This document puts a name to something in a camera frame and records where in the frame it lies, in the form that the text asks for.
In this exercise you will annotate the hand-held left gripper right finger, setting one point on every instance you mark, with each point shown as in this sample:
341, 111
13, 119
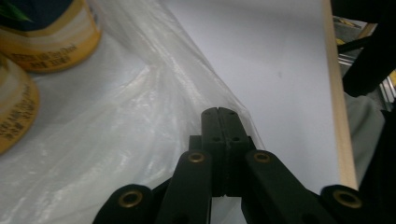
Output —
233, 137

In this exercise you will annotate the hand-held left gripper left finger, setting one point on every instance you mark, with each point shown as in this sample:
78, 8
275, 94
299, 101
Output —
212, 130

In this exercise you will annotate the translucent white plastic bag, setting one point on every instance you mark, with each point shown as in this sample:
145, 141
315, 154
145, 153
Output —
124, 124

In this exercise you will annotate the grey cloth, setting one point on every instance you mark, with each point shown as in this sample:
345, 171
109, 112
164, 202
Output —
364, 130

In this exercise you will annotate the dark cloth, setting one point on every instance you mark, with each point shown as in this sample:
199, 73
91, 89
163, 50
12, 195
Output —
370, 62

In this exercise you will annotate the yellow can with dark label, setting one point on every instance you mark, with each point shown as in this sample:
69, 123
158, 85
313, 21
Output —
15, 112
53, 46

